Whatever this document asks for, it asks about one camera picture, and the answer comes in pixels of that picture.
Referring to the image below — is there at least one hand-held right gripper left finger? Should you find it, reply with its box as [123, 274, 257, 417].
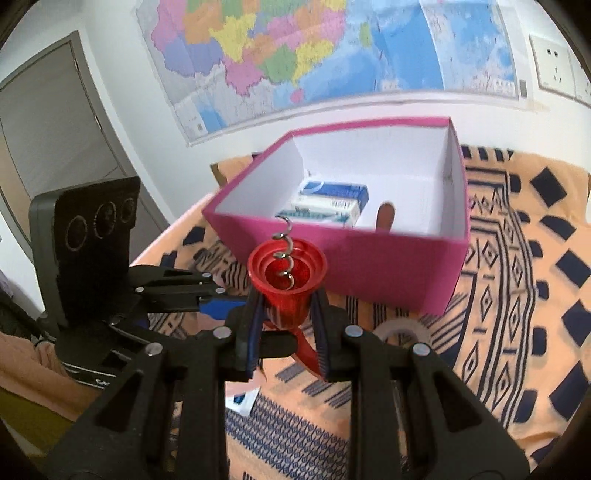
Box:
[44, 288, 296, 480]

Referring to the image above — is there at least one tape roll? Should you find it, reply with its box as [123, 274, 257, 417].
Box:
[372, 318, 432, 347]

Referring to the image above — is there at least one grey door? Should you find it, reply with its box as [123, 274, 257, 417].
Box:
[0, 30, 171, 259]

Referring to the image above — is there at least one red corkscrew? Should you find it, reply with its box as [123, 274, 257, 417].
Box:
[247, 217, 329, 379]

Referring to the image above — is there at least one white hand cream tube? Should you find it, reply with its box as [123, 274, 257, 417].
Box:
[226, 387, 260, 415]

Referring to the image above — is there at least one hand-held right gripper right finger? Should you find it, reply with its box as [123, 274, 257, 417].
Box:
[311, 291, 532, 480]

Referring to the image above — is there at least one orange patterned blanket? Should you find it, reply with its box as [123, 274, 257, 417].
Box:
[129, 143, 591, 480]

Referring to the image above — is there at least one brown wooden handle tool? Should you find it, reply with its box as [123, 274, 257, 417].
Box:
[375, 202, 398, 232]

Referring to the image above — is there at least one white wall socket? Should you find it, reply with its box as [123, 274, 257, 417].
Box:
[568, 48, 591, 109]
[529, 34, 578, 100]

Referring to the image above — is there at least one pink cardboard box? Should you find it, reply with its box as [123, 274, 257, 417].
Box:
[202, 116, 472, 317]

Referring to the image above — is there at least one person's left forearm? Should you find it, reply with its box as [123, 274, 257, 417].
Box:
[0, 318, 100, 423]

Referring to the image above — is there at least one brown wooden board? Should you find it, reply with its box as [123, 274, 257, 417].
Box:
[210, 161, 232, 188]

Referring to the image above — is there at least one colourful wall map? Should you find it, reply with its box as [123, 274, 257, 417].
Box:
[135, 0, 532, 147]

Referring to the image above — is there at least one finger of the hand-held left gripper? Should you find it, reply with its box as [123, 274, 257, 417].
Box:
[129, 265, 250, 320]
[108, 314, 204, 344]

